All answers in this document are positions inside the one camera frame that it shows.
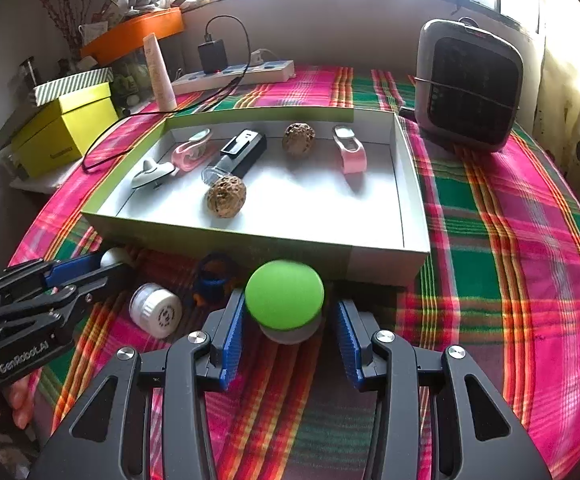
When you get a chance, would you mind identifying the green striped box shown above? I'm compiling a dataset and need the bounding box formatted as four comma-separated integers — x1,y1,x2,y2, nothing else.
33,67,115,106

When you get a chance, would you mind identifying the grey desktop heater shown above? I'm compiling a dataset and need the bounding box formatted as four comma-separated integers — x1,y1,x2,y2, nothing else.
400,19,525,153

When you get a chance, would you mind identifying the person's left hand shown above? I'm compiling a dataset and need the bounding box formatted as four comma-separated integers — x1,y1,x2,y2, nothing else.
0,374,37,430

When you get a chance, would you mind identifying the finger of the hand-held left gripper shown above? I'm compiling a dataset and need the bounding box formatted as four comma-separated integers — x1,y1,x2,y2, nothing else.
0,252,105,297
0,264,137,322

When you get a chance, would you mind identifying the black charger with cable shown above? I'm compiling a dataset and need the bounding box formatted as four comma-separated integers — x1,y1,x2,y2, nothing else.
82,15,251,173

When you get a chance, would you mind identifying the black rectangular device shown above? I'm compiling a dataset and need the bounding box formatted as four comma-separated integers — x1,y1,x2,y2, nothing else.
201,129,268,186

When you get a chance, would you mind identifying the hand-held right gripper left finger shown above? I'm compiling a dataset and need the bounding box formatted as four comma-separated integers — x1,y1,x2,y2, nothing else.
27,289,248,480

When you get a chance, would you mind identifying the cream cosmetic tube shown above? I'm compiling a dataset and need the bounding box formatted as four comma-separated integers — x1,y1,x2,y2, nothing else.
143,33,177,112

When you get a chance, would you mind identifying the pink case with white lid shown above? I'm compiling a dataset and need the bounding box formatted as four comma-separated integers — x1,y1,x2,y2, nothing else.
171,128,218,171

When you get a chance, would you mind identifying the white panda face toy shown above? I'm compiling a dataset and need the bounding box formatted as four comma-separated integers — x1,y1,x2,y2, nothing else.
100,247,132,269

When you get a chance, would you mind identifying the green mushroom-shaped toy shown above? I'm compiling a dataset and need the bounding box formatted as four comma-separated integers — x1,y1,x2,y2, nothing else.
245,259,325,345

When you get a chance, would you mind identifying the yellow cardboard box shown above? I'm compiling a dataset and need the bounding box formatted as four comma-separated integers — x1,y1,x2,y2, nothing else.
10,82,120,179

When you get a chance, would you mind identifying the blue ring toy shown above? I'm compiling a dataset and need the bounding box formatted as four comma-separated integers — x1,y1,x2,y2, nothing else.
192,254,235,306

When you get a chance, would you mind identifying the white power strip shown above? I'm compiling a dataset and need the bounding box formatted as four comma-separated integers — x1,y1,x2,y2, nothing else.
170,60,295,96

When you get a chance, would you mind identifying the orange lid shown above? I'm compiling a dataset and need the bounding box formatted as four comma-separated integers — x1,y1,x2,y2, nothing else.
80,7,185,66

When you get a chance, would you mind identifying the pink case with grey lid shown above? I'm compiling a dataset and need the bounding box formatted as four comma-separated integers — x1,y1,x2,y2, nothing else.
332,125,369,175

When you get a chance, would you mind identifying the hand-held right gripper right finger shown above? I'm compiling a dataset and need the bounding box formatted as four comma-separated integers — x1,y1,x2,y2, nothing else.
334,299,553,480

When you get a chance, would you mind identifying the white round jar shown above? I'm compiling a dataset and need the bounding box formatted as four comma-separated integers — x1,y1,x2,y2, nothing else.
129,282,183,338

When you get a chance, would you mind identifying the white and green cardboard tray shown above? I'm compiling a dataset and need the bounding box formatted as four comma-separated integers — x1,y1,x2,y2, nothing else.
80,106,431,285

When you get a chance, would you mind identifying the white mushroom-shaped toy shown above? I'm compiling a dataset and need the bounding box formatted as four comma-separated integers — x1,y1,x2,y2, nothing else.
131,157,179,191

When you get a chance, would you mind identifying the brown walnut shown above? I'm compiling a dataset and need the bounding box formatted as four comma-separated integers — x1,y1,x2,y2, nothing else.
282,121,317,158
206,175,243,218

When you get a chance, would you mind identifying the cream curtain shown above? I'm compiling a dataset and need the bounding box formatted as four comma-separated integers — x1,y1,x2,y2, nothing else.
534,0,580,211

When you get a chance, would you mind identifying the clear plastic container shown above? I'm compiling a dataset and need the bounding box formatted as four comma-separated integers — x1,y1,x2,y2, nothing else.
112,55,165,106

